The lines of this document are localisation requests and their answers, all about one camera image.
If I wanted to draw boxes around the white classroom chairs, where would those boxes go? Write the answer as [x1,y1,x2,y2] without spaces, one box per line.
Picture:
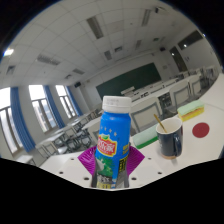
[36,66,221,158]

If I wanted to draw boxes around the yellow and green sponge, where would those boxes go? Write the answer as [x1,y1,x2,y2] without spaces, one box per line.
[176,99,205,122]

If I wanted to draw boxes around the flat round red coaster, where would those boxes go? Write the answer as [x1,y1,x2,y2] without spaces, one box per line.
[192,122,211,139]

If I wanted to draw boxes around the ceiling light panels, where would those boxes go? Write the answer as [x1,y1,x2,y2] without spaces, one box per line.
[3,8,153,76]

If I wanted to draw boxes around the dark blue mug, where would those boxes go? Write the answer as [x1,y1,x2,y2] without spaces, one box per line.
[155,116,184,160]

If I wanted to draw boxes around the dark wide wall window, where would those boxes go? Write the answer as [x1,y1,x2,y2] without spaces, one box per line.
[177,29,204,51]

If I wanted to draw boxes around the tall window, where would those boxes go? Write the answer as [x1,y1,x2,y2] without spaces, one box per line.
[28,84,54,133]
[55,84,76,119]
[0,87,18,154]

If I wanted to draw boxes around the dark door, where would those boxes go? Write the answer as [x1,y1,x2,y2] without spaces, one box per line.
[169,45,188,73]

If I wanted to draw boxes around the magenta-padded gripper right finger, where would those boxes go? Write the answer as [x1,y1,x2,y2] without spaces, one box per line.
[128,146,168,189]

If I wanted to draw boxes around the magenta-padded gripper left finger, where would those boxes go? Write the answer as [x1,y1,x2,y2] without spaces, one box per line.
[55,146,98,188]

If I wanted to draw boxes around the blue drink bottle white cap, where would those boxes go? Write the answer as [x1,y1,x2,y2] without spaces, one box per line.
[90,95,133,190]

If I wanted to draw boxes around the thin wooden stirring stick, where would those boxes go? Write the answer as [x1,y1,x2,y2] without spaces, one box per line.
[153,113,168,134]

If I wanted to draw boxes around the dark green chalkboard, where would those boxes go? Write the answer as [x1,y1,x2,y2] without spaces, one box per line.
[95,62,162,100]

